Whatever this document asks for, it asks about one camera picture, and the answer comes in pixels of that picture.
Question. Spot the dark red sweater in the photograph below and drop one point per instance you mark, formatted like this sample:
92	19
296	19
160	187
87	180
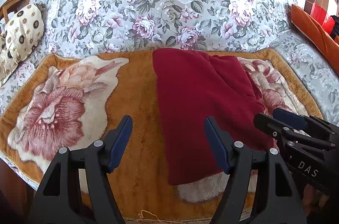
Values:
192	86

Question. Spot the orange floral plush blanket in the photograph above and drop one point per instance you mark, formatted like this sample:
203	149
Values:
140	182

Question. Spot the person's right hand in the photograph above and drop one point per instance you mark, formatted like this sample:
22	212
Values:
313	200

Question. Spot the floral bed sheet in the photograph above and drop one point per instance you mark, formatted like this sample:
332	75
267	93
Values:
80	28

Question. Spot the orange cushion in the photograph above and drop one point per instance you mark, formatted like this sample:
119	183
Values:
317	35

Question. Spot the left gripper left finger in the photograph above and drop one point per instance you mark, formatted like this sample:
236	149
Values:
75	187

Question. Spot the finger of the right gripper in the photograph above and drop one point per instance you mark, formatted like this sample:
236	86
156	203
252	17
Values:
282	132
312	125

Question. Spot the wooden chair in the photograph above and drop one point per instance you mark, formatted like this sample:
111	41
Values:
11	6

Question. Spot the cream patterned pillow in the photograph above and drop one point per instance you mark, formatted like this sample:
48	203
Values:
20	37

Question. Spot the red bag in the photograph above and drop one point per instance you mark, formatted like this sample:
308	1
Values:
323	18

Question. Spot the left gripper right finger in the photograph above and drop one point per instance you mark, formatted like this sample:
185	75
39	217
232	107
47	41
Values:
260	188

